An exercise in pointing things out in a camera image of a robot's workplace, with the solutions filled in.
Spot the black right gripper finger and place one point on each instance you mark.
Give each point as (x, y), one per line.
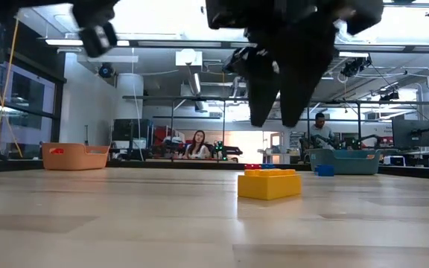
(300, 82)
(263, 89)

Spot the blue toy brick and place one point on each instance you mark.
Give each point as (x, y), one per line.
(267, 166)
(325, 170)

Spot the yellow toy brick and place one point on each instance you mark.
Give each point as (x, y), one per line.
(268, 186)

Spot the background black robot arm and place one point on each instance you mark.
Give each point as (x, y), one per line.
(222, 149)
(365, 141)

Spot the ceiling light strip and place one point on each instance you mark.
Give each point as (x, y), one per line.
(62, 42)

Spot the person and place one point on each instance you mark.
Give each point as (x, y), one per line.
(320, 130)
(198, 147)

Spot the white cylindrical column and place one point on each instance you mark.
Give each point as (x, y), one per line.
(129, 97)

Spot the white round lamp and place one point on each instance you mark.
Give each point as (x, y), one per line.
(187, 56)

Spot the dark screen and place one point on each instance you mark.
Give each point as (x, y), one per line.
(130, 129)

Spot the teal plastic bin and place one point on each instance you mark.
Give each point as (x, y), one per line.
(356, 164)

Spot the red cabinet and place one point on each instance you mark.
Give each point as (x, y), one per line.
(160, 134)

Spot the orange plastic bin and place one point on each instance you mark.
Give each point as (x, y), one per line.
(76, 158)

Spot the dark computer monitor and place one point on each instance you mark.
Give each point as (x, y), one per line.
(412, 134)

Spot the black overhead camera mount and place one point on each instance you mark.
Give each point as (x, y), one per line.
(354, 66)

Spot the background black frame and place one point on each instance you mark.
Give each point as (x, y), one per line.
(199, 98)

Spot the black ceiling camera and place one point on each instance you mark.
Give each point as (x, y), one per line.
(389, 96)

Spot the black table frame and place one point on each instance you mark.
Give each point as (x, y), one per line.
(143, 164)

